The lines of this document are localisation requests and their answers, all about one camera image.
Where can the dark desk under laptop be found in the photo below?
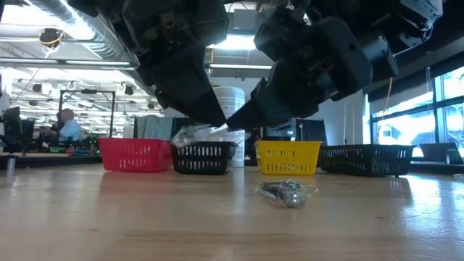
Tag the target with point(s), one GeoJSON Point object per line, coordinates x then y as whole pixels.
{"type": "Point", "coordinates": [435, 167]}

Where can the red plastic basket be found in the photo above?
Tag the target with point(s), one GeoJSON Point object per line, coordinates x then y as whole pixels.
{"type": "Point", "coordinates": [134, 154]}

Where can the black panel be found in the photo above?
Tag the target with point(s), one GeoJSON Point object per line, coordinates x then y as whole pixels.
{"type": "Point", "coordinates": [311, 131]}
{"type": "Point", "coordinates": [179, 127]}

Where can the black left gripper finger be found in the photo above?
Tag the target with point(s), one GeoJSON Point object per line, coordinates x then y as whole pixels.
{"type": "Point", "coordinates": [185, 87]}

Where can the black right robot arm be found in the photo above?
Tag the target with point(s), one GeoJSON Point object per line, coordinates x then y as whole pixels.
{"type": "Point", "coordinates": [384, 50]}

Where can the wide black plastic basket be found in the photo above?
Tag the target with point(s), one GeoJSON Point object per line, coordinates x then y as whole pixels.
{"type": "Point", "coordinates": [362, 158]}

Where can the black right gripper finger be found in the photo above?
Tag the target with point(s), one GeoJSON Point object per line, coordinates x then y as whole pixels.
{"type": "Point", "coordinates": [286, 94]}

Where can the cluttered background workbench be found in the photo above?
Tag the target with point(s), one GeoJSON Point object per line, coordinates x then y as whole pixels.
{"type": "Point", "coordinates": [54, 161]}

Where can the red toothbrush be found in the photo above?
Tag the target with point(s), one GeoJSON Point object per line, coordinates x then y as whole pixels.
{"type": "Point", "coordinates": [242, 137]}

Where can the grey cloth partition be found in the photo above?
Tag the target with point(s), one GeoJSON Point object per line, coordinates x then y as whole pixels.
{"type": "Point", "coordinates": [152, 126]}

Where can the silver razor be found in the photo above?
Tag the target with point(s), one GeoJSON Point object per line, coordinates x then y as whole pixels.
{"type": "Point", "coordinates": [286, 194]}

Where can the small black plastic basket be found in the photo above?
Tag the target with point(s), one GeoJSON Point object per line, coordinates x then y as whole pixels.
{"type": "Point", "coordinates": [203, 157]}

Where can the long ceiling light bar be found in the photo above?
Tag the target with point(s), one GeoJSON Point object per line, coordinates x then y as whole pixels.
{"type": "Point", "coordinates": [72, 62]}

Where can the teal toothbrush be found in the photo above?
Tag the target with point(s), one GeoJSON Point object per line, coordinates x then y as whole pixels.
{"type": "Point", "coordinates": [199, 134]}

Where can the small silver post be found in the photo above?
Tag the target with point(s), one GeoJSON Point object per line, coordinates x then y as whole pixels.
{"type": "Point", "coordinates": [11, 167]}

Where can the black computer monitor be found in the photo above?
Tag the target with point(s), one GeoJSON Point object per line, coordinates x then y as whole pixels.
{"type": "Point", "coordinates": [284, 132]}

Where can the yellow plastic basket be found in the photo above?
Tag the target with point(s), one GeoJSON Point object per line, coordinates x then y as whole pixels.
{"type": "Point", "coordinates": [288, 156]}

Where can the white wipes canister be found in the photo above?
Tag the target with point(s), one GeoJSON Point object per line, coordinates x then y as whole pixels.
{"type": "Point", "coordinates": [232, 101]}

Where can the black metal frame stand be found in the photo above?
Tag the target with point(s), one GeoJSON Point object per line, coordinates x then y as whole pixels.
{"type": "Point", "coordinates": [87, 92]}

